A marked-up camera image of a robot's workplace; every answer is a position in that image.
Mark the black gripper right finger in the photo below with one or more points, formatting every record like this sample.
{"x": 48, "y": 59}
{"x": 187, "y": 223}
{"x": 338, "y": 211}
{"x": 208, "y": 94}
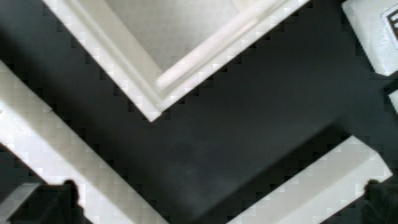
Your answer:
{"x": 379, "y": 212}

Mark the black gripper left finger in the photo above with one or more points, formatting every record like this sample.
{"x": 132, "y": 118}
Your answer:
{"x": 43, "y": 204}

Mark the white cabinet body box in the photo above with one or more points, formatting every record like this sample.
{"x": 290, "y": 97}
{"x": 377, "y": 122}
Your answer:
{"x": 162, "y": 41}

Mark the white cabinet door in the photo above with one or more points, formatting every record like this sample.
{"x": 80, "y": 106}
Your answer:
{"x": 371, "y": 16}

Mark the white U-shaped boundary frame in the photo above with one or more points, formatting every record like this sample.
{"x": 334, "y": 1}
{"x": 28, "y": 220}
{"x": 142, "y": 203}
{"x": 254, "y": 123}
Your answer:
{"x": 307, "y": 199}

